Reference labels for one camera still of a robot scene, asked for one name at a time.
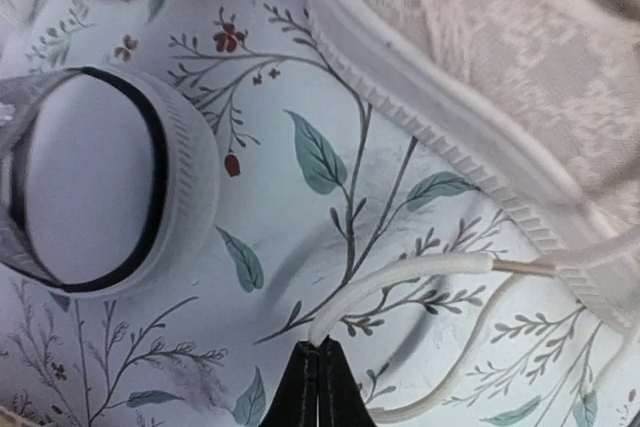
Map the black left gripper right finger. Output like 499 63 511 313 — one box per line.
318 337 376 427

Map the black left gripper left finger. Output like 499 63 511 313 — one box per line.
267 341 320 427

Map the grey sneaker with white laces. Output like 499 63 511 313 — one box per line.
1 66 220 297

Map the beige sneaker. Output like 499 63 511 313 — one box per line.
308 0 639 376

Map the floral patterned table mat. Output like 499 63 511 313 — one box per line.
0 0 640 427

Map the yellow bamboo fan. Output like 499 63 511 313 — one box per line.
0 407 30 427

